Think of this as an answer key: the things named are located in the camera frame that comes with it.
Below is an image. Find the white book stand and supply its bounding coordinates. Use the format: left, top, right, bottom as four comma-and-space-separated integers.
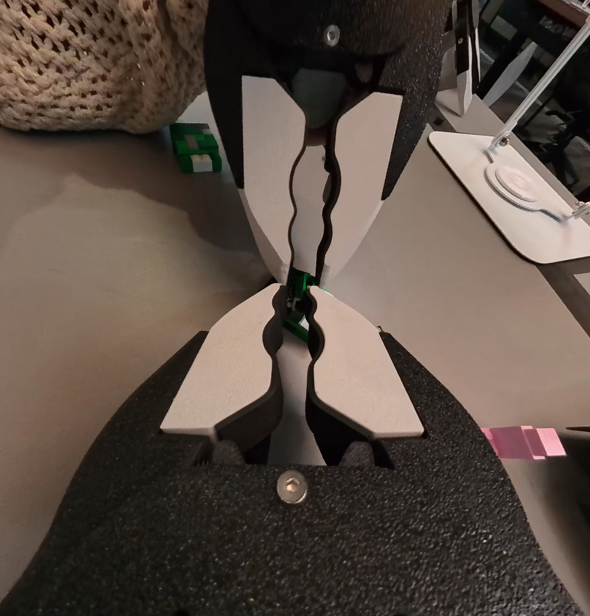
429, 0, 590, 265

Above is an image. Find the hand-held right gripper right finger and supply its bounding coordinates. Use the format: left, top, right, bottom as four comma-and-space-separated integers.
305, 286, 426, 466

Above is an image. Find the black and white device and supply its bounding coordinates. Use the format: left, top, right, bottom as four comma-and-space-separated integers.
437, 0, 538, 116

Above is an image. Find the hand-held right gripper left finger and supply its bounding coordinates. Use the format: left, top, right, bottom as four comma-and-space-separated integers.
159, 283, 286, 465

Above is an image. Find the pink lego pig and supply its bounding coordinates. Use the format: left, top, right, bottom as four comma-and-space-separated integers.
482, 425, 567, 461

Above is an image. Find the person's left forearm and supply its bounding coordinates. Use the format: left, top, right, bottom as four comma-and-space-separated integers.
0, 0, 214, 135

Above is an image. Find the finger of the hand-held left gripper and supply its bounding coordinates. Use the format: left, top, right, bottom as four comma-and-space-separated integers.
316, 91, 404, 282
240, 73, 308, 286

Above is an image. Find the green lego cube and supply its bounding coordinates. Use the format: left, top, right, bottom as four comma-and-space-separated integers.
169, 123, 223, 174

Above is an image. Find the dark green lego assembly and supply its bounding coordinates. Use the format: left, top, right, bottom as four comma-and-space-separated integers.
282, 272, 334, 343

